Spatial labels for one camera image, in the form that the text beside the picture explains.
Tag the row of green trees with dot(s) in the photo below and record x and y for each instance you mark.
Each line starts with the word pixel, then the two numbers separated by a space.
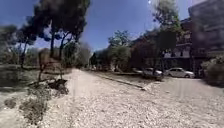
pixel 116 51

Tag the low stone kerb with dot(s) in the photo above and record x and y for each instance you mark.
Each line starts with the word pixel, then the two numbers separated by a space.
pixel 123 81

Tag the grey car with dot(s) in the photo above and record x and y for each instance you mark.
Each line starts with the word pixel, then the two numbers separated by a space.
pixel 151 72

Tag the pale gravel path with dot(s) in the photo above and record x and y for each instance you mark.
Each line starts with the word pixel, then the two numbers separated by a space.
pixel 113 106

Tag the wooden bench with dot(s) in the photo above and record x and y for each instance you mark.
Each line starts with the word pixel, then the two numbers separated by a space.
pixel 49 65

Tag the tall dark pine tree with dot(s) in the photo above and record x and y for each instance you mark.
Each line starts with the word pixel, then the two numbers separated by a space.
pixel 61 20

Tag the white car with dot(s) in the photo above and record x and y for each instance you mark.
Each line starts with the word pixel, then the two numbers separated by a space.
pixel 179 72

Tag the building with balconies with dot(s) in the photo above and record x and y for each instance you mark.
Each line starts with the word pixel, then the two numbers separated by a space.
pixel 180 46

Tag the patch of weeds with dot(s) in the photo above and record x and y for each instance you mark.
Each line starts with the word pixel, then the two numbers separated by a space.
pixel 35 108

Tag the small dark tree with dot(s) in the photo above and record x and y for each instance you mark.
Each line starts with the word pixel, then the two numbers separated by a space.
pixel 20 41

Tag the grass strip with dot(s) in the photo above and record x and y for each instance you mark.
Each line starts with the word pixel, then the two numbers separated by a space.
pixel 15 76

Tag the grey multi-storey building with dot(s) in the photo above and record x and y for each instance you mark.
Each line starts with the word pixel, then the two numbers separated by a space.
pixel 208 30

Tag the green bush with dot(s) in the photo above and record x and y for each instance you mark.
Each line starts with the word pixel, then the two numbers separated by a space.
pixel 214 71

